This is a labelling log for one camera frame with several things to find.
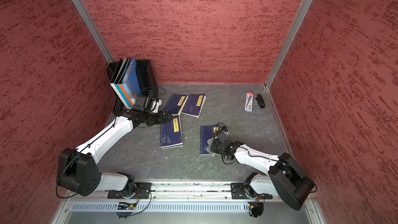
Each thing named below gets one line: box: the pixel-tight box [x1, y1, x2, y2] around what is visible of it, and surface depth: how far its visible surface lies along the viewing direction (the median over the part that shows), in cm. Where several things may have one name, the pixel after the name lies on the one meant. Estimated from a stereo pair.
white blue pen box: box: [244, 91, 254, 114], surface depth 112 cm
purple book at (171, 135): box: [160, 115, 183, 150], surface depth 92 cm
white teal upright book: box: [110, 57, 137, 111], surface depth 86 cm
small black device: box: [255, 93, 266, 109], surface depth 112 cm
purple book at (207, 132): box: [200, 124, 219, 155], surface depth 94 cm
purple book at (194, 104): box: [180, 93, 207, 118], surface depth 109 cm
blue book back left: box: [163, 93, 189, 117], surface depth 110 cm
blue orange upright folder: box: [120, 56, 141, 108], surface depth 87 cm
